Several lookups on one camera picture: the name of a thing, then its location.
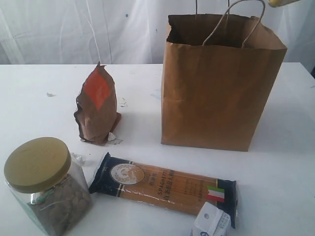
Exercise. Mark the spaghetti packet, dark blue ends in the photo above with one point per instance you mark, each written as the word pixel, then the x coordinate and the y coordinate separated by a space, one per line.
pixel 170 189

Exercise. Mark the white backdrop curtain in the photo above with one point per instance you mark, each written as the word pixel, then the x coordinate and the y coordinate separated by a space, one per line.
pixel 90 31

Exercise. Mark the square jar with gold lid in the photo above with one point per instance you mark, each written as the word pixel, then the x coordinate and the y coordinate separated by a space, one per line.
pixel 49 184

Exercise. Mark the yellow grain bottle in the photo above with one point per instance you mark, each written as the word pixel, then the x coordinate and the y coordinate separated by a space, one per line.
pixel 278 3

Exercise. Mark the large brown paper bag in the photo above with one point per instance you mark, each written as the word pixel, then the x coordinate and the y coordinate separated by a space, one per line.
pixel 218 72

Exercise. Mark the small brown orange-label pouch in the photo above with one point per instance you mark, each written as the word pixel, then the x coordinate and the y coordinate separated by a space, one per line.
pixel 97 113

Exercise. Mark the small white carton box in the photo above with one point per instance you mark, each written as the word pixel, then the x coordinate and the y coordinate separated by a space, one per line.
pixel 211 221

